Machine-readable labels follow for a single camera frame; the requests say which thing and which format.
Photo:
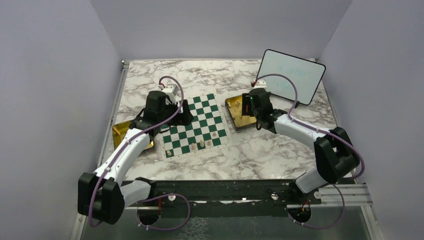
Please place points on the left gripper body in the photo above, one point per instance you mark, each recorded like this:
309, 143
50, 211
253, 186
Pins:
181, 119

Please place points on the green white chess board mat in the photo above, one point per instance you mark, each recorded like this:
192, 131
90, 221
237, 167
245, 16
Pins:
209, 117

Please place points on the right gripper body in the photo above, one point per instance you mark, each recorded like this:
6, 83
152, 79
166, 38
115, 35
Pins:
247, 109

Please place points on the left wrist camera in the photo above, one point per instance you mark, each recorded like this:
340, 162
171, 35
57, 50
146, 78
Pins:
170, 90

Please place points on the small whiteboard on stand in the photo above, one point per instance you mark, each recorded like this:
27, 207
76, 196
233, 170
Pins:
305, 74

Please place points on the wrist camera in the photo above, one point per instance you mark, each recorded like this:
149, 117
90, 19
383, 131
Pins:
170, 90
259, 84

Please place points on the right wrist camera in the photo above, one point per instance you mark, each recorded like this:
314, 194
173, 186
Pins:
259, 84

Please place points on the gold tin with light pieces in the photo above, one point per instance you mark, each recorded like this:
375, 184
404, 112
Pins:
233, 106

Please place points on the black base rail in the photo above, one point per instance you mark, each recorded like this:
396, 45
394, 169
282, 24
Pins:
216, 198

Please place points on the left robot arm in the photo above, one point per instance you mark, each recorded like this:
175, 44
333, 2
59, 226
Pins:
129, 155

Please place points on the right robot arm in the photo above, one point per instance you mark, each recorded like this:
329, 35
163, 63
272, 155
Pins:
334, 155

